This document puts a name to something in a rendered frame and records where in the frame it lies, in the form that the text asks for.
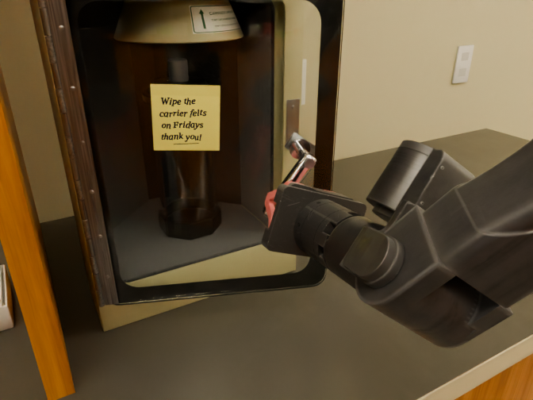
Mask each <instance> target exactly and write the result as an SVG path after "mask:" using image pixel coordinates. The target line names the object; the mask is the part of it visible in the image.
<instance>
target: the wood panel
mask: <svg viewBox="0 0 533 400"><path fill-rule="evenodd" d="M0 240H1V243H2V247H3V251H4V253H5V257H6V261H7V264H8V267H9V270H10V274H11V277H12V280H13V285H14V288H15V291H16V294H17V298H18V301H19V304H20V307H21V312H22V315H23V318H24V320H25V325H26V328H27V331H28V334H29V339H30V341H31V345H32V347H33V352H34V355H35V357H36V362H37V365H38V368H39V371H40V376H41V378H42V382H43V384H44V389H45V392H46V395H47V398H48V400H56V399H59V398H62V397H65V396H68V395H69V394H73V393H75V388H74V383H73V379H72V375H71V369H70V364H69V360H68V356H67V350H66V345H65V341H64V338H63V330H62V326H61V322H60V319H59V311H58V307H57V304H56V296H55V292H54V289H53V285H52V277H51V273H50V270H49V266H48V258H47V255H46V251H45V246H44V240H43V236H42V232H41V227H40V221H39V218H38V214H37V211H36V205H35V202H34V198H33V193H32V189H31V186H30V182H29V177H28V173H27V170H26V166H25V161H24V157H23V154H22V150H21V145H20V141H19V138H18V135H17V129H16V125H15V121H14V118H13V112H12V109H11V105H10V100H9V96H8V93H7V89H6V84H5V80H4V77H3V74H2V68H1V64H0Z"/></svg>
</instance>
